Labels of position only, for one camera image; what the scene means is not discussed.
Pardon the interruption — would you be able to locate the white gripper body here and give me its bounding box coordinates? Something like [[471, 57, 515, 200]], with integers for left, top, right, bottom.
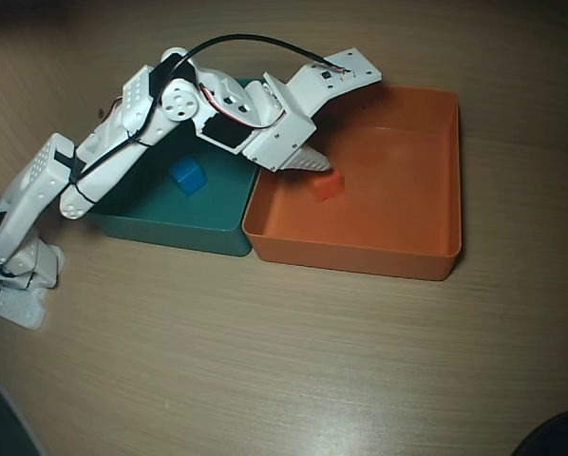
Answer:
[[243, 79, 317, 174]]

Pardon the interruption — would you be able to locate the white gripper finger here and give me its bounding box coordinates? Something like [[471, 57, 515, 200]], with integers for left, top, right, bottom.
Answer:
[[276, 144, 335, 176]]

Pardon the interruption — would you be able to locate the orange cube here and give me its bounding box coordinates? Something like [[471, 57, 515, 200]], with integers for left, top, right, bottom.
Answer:
[[312, 171, 347, 204]]

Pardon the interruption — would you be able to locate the blue cube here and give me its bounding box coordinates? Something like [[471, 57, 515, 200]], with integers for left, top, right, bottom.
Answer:
[[168, 159, 207, 197]]

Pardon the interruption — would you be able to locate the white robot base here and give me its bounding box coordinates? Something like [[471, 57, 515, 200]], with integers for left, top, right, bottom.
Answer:
[[0, 284, 66, 331]]

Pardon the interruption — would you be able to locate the orange plastic box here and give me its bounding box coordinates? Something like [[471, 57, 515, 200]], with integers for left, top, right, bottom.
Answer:
[[240, 85, 464, 282]]

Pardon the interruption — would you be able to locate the teal plastic box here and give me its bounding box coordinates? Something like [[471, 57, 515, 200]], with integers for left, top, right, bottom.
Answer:
[[82, 78, 262, 258]]

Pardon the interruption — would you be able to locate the dark round object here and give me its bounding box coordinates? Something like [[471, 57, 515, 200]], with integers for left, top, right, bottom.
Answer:
[[514, 407, 568, 456]]

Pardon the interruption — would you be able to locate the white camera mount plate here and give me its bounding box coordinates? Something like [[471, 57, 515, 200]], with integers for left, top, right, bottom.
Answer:
[[263, 47, 384, 120]]

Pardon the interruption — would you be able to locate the red white servo cable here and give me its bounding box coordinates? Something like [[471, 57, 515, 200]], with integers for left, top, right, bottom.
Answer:
[[199, 84, 256, 128]]

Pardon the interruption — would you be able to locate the black camera cable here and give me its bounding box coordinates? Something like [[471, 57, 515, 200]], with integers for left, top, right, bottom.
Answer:
[[69, 32, 356, 186]]

